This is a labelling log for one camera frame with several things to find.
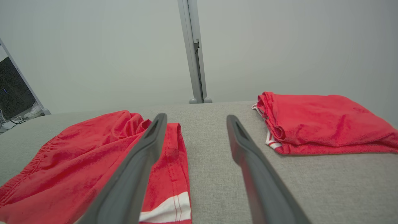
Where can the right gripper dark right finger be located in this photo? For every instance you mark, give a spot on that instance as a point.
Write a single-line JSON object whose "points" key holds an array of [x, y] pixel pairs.
{"points": [[264, 193]]}

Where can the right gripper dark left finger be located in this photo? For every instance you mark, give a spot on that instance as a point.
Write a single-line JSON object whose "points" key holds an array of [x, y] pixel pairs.
{"points": [[130, 186]]}

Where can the red shorts with white stripes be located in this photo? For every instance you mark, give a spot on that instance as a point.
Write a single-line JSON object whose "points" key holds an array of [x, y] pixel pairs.
{"points": [[326, 124], [77, 161]]}

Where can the white sneaker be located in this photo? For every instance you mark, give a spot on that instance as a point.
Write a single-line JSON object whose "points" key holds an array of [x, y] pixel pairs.
{"points": [[33, 110]]}

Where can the grey framed dark panel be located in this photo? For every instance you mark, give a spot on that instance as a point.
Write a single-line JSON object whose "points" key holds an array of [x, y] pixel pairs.
{"points": [[12, 90]]}

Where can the grey metal partition post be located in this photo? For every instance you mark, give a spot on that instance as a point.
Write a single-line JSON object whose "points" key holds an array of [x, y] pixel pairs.
{"points": [[194, 62]]}

